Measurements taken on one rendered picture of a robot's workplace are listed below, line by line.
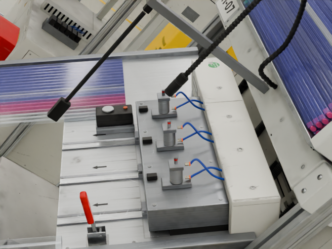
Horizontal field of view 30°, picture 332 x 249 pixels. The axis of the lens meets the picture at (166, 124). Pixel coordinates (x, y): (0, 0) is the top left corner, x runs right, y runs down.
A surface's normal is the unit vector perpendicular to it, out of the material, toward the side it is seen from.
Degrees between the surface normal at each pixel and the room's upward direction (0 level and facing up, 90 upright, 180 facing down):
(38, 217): 0
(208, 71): 43
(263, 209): 90
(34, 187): 0
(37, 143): 90
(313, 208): 90
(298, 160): 90
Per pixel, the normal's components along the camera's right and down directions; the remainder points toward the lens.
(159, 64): -0.03, -0.83
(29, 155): 0.10, 0.55
